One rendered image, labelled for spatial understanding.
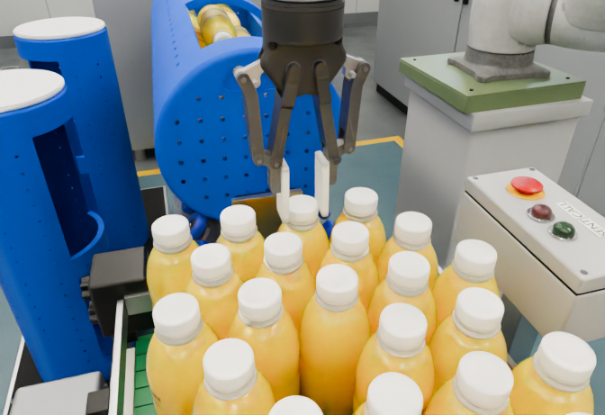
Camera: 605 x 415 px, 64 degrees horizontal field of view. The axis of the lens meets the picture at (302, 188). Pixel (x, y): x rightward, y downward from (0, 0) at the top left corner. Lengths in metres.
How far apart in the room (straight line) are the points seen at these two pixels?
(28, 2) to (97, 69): 4.20
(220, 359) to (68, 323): 1.10
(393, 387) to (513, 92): 0.88
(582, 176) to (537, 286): 1.85
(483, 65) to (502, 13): 0.12
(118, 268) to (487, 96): 0.82
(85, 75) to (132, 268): 1.17
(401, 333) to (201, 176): 0.41
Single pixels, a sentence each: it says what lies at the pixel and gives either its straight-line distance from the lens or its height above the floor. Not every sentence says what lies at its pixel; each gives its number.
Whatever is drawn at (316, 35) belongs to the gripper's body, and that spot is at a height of 1.30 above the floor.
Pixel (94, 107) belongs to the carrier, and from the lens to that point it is 1.79.
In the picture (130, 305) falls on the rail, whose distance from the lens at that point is 0.66.
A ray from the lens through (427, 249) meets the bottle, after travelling 0.55.
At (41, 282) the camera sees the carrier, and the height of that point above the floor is 0.58.
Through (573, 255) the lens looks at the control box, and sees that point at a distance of 0.55.
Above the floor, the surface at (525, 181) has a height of 1.11.
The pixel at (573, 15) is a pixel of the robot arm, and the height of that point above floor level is 1.20.
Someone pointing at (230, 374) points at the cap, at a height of 1.11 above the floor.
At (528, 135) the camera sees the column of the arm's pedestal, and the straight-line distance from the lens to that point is 1.25.
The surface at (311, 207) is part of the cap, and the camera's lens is 0.54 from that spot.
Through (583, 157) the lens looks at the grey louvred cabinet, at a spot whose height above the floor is 0.45.
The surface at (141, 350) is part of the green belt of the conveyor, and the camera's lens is 0.69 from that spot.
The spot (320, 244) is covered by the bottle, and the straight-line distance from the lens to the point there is 0.56.
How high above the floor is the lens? 1.41
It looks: 32 degrees down
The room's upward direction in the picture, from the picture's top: straight up
